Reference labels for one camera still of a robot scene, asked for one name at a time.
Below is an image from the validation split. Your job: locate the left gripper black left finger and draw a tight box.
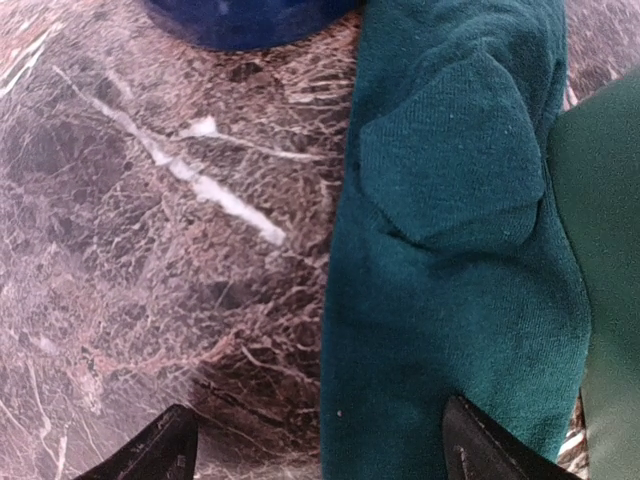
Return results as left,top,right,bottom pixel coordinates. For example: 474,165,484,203
76,404,198,480

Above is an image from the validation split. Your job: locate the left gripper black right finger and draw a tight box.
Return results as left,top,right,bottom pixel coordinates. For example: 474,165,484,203
443,395,579,480

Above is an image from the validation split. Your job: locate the dark green sock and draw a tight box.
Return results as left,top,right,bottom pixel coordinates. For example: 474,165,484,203
320,1,590,479

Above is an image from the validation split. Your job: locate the green compartment tray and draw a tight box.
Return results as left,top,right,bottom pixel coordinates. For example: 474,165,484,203
548,71,639,479

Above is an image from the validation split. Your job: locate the dark blue mug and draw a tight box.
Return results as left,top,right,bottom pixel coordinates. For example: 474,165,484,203
142,0,363,52

